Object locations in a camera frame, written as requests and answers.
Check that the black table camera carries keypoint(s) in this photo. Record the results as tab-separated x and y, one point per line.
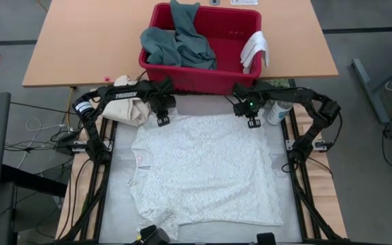
155	236

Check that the tan wooden desk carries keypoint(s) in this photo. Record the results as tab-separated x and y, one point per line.
90	41

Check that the teal grey garment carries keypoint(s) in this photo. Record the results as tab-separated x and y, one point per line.
189	44

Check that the beige folded cloth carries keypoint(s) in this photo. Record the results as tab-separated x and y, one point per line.
131	114

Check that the small white cloth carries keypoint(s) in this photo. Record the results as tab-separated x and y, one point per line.
255	46

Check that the red plastic laundry bin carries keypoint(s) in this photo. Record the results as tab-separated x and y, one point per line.
230	37

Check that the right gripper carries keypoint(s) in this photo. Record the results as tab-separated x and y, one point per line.
247	107

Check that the black side desk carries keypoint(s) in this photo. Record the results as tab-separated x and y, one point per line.
32	180

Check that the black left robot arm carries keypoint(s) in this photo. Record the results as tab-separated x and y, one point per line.
124	94

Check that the white power strip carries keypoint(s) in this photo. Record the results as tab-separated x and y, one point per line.
244	2

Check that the black power adapter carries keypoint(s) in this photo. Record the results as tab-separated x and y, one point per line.
67	139

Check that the clear spray bottle black trigger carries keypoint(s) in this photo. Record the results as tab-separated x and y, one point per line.
277	114

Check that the white lace top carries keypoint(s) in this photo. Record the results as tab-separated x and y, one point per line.
203	170

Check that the grey desk grommet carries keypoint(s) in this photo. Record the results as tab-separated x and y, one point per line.
214	2

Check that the grey metal table leg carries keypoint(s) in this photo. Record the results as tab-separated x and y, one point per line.
369	89

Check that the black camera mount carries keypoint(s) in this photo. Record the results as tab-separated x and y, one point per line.
266	239

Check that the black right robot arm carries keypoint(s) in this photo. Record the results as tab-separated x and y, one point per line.
298	93

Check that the green potted plant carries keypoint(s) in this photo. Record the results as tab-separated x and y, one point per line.
277	83

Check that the black aluminium frame rail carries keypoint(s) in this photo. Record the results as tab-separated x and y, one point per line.
298	190
105	185

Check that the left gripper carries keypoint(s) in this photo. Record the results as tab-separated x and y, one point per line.
163	103

